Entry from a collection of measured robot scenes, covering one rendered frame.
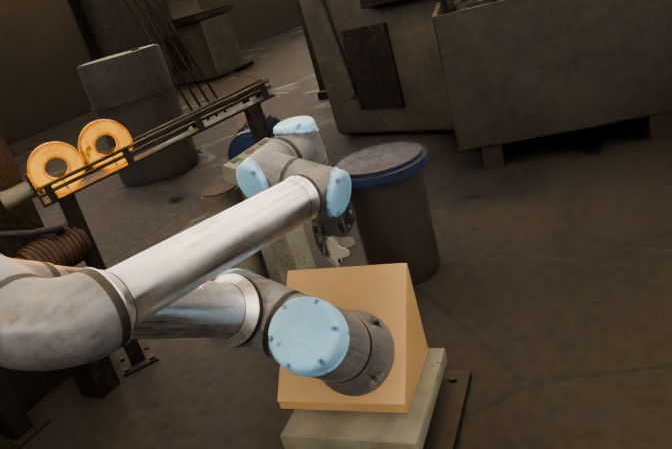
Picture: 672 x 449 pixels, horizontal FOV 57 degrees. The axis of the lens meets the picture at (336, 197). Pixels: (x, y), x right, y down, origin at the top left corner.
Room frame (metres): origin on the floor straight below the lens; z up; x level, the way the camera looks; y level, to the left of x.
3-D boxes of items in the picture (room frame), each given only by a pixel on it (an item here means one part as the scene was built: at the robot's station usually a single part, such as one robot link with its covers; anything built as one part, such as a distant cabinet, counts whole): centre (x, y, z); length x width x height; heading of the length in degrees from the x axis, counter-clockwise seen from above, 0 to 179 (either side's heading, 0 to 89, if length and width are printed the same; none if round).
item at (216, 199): (1.81, 0.33, 0.26); 0.12 x 0.12 x 0.52
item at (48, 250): (1.78, 0.87, 0.27); 0.22 x 0.13 x 0.53; 149
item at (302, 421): (1.22, 0.05, 0.10); 0.32 x 0.32 x 0.04; 65
